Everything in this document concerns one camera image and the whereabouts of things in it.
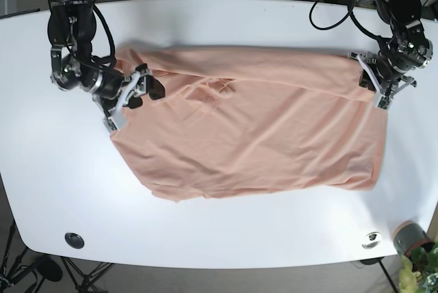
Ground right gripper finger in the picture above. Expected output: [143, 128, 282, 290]
[103, 91, 135, 133]
[130, 64, 166, 101]

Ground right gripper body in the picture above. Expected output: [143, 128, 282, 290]
[86, 68, 132, 112]

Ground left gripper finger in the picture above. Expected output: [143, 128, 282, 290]
[349, 51, 387, 92]
[373, 77, 417, 110]

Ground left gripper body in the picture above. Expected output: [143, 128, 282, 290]
[376, 36, 433, 92]

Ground peach T-shirt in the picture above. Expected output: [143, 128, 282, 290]
[111, 47, 388, 201]

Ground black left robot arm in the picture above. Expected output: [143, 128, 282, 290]
[344, 0, 433, 110]

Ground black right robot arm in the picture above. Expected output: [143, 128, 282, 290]
[47, 0, 166, 132]

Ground black table grommet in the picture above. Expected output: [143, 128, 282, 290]
[64, 232, 85, 249]

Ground grey plant pot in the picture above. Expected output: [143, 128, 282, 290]
[392, 220, 435, 257]

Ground silver table grommet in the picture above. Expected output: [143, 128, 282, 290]
[361, 232, 382, 250]

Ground green potted plant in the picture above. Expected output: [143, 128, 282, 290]
[398, 242, 437, 293]

